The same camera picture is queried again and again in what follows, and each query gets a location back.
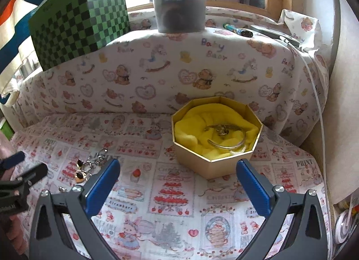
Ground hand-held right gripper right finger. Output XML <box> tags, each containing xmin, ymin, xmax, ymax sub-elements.
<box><xmin>236</xmin><ymin>159</ymin><xmax>328</xmax><ymax>260</ymax></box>

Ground striped cloth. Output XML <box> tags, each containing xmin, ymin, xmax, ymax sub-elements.
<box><xmin>0</xmin><ymin>0</ymin><xmax>86</xmax><ymax>106</ymax></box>

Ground pale wooden board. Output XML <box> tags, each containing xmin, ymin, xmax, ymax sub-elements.
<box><xmin>325</xmin><ymin>0</ymin><xmax>359</xmax><ymax>207</ymax></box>

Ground blue green pen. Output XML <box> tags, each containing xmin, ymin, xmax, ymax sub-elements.
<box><xmin>223</xmin><ymin>23</ymin><xmax>254</xmax><ymax>37</ymax></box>

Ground clear tub with white lid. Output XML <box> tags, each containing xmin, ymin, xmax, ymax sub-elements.
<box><xmin>146</xmin><ymin>0</ymin><xmax>211</xmax><ymax>34</ymax></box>

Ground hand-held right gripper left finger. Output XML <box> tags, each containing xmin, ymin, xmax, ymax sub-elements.
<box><xmin>29</xmin><ymin>157</ymin><xmax>121</xmax><ymax>260</ymax></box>

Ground bear print cloth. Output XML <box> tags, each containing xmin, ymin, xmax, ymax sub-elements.
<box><xmin>13</xmin><ymin>6</ymin><xmax>330</xmax><ymax>148</ymax></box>

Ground white cable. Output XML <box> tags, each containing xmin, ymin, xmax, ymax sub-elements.
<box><xmin>279</xmin><ymin>35</ymin><xmax>333</xmax><ymax>252</ymax></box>

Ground strawberry print bedsheet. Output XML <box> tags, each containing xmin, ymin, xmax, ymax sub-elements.
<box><xmin>10</xmin><ymin>112</ymin><xmax>328</xmax><ymax>260</ymax></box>

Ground gold octagonal jewelry box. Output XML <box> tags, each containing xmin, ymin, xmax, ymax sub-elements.
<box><xmin>171</xmin><ymin>96</ymin><xmax>263</xmax><ymax>180</ymax></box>

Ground yellow cloth lining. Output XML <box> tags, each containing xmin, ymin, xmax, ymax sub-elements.
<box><xmin>174</xmin><ymin>101</ymin><xmax>259</xmax><ymax>158</ymax></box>

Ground silver chain with charms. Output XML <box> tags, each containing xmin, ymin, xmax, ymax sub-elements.
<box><xmin>84</xmin><ymin>149</ymin><xmax>108</xmax><ymax>175</ymax></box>

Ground silver bangle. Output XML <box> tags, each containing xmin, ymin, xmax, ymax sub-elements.
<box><xmin>207</xmin><ymin>125</ymin><xmax>250</xmax><ymax>154</ymax></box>

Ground pink cloth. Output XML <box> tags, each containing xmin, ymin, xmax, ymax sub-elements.
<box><xmin>0</xmin><ymin>131</ymin><xmax>13</xmax><ymax>151</ymax></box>

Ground gold pendant jewelry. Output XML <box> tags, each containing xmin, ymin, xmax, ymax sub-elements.
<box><xmin>204</xmin><ymin>124</ymin><xmax>239</xmax><ymax>137</ymax></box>

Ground green checkered box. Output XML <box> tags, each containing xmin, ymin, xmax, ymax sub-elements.
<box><xmin>28</xmin><ymin>0</ymin><xmax>131</xmax><ymax>72</ymax></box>

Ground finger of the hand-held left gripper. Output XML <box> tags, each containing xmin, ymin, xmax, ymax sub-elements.
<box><xmin>0</xmin><ymin>163</ymin><xmax>49</xmax><ymax>192</ymax></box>
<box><xmin>0</xmin><ymin>151</ymin><xmax>26</xmax><ymax>177</ymax></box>

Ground dark flat device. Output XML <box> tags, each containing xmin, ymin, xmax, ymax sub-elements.
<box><xmin>250</xmin><ymin>25</ymin><xmax>300</xmax><ymax>47</ymax></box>

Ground tape rolls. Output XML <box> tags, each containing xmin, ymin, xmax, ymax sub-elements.
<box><xmin>334</xmin><ymin>193</ymin><xmax>359</xmax><ymax>245</ymax></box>

